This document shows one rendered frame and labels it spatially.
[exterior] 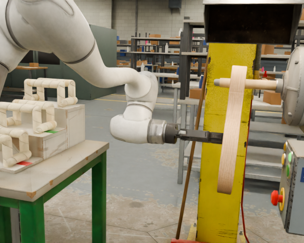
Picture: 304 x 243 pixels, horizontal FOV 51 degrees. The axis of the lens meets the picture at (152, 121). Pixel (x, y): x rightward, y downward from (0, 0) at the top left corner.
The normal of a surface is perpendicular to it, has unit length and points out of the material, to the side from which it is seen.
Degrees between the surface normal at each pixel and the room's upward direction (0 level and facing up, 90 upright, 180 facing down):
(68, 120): 90
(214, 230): 90
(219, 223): 90
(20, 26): 115
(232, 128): 42
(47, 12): 109
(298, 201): 90
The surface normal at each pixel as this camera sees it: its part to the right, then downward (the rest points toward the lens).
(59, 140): 0.95, 0.10
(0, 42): 0.58, 0.30
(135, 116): -0.08, -0.53
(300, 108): -0.25, 0.59
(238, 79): -0.23, -0.09
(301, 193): -0.26, 0.19
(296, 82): -0.97, -0.10
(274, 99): 0.00, 0.21
